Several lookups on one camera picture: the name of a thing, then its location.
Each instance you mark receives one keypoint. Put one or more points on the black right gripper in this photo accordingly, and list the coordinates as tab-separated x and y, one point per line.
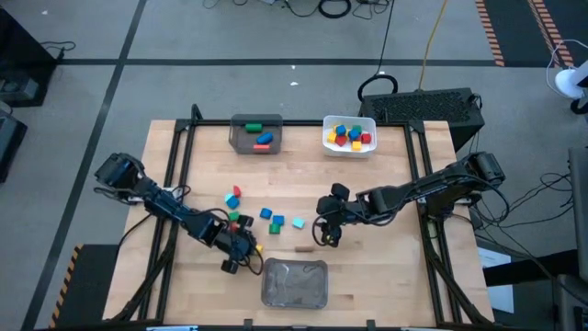
340	212

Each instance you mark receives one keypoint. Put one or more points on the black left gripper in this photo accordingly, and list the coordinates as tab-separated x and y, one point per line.
239	243

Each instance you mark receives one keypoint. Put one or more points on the yellow wooden cube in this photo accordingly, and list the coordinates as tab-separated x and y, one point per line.
259	248
356	145
331	137

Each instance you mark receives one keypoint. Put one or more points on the blue bowl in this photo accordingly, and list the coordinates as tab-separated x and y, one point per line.
278	220

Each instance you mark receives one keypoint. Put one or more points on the translucent grey plastic bin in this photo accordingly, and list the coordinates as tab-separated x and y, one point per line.
294	282

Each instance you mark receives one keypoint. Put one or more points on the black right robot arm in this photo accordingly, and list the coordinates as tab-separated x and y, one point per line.
436	184

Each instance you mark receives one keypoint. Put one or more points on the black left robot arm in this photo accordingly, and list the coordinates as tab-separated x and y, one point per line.
161	202

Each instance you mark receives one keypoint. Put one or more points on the light blue wooden block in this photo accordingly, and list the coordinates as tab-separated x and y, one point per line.
227	197

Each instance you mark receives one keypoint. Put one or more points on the plain wooden dowel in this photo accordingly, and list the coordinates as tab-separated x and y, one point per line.
303	248

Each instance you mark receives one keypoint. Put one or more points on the white plastic bin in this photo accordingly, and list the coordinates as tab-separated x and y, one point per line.
327	151

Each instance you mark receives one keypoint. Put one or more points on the long red wooden block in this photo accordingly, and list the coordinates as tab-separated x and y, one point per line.
261	147

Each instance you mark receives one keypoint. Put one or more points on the blue wooden cylinder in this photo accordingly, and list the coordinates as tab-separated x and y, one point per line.
264	138

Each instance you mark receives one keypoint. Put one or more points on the dark grey plastic bin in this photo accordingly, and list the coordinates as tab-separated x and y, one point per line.
239	138

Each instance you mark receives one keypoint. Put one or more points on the long green wooden block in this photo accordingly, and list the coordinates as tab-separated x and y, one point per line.
253	127

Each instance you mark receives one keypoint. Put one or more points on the black computer tower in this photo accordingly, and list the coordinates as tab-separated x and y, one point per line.
422	106

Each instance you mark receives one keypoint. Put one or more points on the black mat yellow striped edge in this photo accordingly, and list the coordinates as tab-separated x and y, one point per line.
96	285

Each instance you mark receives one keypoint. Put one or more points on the grey desk panel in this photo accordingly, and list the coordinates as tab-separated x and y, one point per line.
580	211

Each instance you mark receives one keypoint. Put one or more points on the black equipment case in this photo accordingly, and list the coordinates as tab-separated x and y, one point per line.
11	142

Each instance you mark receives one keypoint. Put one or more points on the black mat orange striped edge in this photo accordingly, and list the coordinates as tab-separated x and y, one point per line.
519	27

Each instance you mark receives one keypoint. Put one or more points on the white round device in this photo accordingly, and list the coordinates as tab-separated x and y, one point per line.
568	83

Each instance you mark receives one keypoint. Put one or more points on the black cabinet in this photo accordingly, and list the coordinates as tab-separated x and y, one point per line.
23	55

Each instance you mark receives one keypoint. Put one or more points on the black table edge bracket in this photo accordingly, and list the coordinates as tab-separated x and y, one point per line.
368	324
248	324

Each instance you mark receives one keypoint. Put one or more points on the black aluminium table frame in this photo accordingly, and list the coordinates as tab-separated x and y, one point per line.
298	122

